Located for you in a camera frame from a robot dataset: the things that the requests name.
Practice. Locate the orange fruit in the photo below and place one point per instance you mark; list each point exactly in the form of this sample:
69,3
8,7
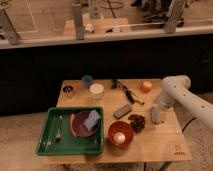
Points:
146,86

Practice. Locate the black handled tool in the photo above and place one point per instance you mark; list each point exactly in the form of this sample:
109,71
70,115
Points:
132,98

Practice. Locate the red bowl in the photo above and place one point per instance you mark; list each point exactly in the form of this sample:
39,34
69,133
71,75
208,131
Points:
125,128

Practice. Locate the small metal cup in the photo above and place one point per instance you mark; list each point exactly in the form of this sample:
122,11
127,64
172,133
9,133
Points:
69,91

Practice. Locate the white cup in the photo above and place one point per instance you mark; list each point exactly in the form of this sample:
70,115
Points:
96,91

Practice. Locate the green plastic tray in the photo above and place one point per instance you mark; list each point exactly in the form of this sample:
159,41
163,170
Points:
70,143

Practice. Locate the metal fork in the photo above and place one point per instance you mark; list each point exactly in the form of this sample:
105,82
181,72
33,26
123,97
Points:
58,135

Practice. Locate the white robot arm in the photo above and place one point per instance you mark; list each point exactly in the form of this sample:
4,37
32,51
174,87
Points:
176,88

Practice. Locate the white egg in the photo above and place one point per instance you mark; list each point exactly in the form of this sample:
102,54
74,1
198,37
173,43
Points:
119,137

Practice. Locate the grey whetstone block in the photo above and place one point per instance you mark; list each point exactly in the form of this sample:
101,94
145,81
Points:
119,113

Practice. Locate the metal spoon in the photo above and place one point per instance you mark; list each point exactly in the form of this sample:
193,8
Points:
52,132

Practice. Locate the purple plate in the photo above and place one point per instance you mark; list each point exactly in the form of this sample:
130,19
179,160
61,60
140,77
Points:
78,124

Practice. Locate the blue cup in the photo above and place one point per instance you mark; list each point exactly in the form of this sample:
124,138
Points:
87,80

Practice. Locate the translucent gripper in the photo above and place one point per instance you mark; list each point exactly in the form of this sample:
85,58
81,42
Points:
162,115

